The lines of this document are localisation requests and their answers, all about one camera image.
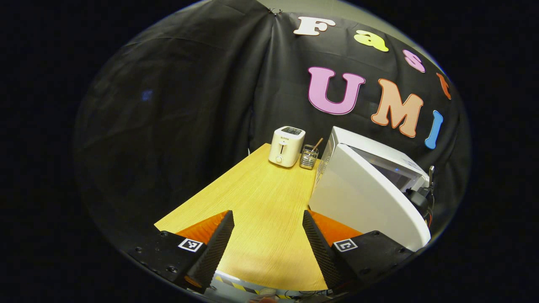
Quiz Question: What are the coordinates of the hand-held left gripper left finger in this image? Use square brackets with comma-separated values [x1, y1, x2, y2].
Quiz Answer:
[128, 210, 235, 294]

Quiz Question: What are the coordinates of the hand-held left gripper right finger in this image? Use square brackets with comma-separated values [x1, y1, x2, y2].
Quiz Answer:
[302, 210, 414, 292]

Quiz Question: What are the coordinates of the white microwave oven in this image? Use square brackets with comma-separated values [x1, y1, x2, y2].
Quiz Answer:
[309, 126, 432, 252]

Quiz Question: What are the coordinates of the yellow black striped tape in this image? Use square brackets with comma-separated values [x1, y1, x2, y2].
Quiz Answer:
[214, 274, 295, 300]

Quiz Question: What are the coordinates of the clear utensil holder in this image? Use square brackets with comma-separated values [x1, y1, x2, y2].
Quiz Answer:
[299, 144, 320, 170]

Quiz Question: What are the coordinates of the white toaster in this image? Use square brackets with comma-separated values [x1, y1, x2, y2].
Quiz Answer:
[268, 125, 306, 168]

